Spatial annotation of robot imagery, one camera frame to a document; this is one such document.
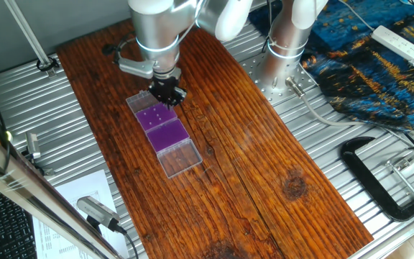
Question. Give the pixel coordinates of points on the blue patterned cloth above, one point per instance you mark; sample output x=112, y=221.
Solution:
x=365, y=79

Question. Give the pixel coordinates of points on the white power strip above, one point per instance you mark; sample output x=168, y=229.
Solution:
x=395, y=42

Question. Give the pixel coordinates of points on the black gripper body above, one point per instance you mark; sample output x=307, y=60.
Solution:
x=165, y=86

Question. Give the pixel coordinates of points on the purple pipette tip box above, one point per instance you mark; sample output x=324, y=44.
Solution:
x=153, y=115
x=167, y=135

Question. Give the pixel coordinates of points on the small silver camera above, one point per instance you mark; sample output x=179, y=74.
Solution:
x=32, y=144

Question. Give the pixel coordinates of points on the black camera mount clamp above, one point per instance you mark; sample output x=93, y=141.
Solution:
x=45, y=171

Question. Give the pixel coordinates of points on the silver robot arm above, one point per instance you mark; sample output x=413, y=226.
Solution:
x=156, y=21

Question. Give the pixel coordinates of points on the brown wooden board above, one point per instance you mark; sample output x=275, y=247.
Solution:
x=228, y=180

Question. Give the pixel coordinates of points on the large silver camera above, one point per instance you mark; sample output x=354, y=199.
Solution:
x=97, y=212

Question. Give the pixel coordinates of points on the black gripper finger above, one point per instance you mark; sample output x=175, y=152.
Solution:
x=180, y=95
x=165, y=101

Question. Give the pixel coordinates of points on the thin aluminium pole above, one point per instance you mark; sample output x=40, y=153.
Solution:
x=27, y=32

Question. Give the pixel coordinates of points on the black C-clamp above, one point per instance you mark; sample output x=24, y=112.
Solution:
x=368, y=180

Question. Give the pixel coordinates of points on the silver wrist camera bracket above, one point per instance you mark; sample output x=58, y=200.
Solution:
x=135, y=66

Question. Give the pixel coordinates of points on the black keyboard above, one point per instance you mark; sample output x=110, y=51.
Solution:
x=5, y=230

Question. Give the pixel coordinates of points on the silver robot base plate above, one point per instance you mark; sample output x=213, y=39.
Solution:
x=275, y=95

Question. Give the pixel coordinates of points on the white printed paper sheet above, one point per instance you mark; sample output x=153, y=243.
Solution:
x=67, y=230

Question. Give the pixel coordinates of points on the silver metal beam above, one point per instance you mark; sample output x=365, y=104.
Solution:
x=20, y=180

